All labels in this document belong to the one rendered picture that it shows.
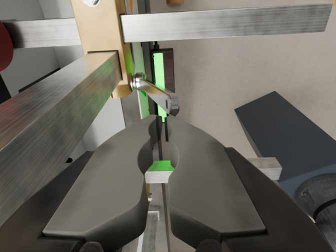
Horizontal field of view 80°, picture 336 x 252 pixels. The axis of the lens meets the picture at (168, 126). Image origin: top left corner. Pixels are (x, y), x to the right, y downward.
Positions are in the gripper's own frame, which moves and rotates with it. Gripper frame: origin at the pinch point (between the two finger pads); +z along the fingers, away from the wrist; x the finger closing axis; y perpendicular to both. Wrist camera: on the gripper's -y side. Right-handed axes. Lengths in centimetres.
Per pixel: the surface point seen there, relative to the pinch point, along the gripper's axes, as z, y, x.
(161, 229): 32, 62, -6
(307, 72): 102, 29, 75
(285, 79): 102, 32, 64
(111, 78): 10.6, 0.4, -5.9
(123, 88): 15.4, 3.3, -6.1
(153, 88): 5.1, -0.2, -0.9
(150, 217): 28, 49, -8
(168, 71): 31.7, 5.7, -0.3
